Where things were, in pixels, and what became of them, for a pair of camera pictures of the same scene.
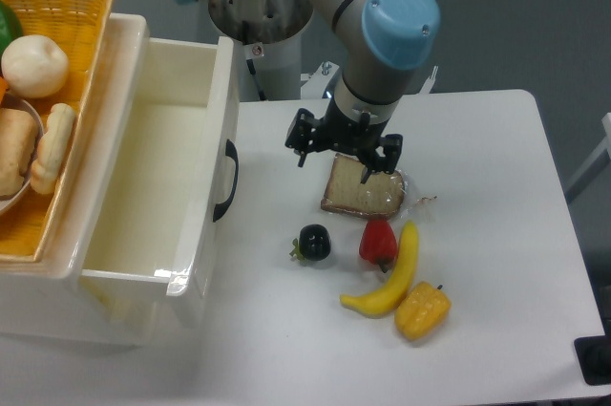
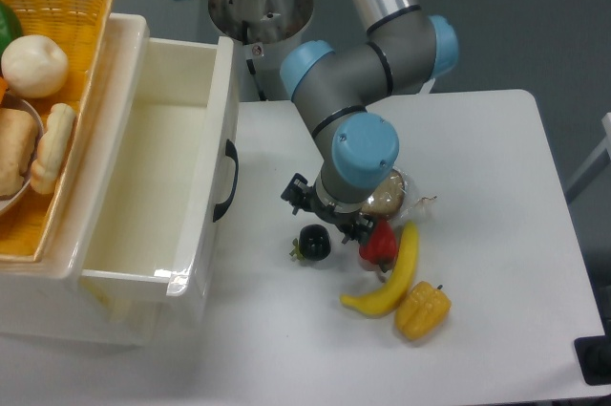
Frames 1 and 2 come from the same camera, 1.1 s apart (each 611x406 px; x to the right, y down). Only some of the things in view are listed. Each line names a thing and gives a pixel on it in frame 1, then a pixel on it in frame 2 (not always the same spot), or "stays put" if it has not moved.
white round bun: (34, 67) stays put
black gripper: (339, 131) to (349, 225)
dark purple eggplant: (315, 243) stays put
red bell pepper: (379, 243) stays put
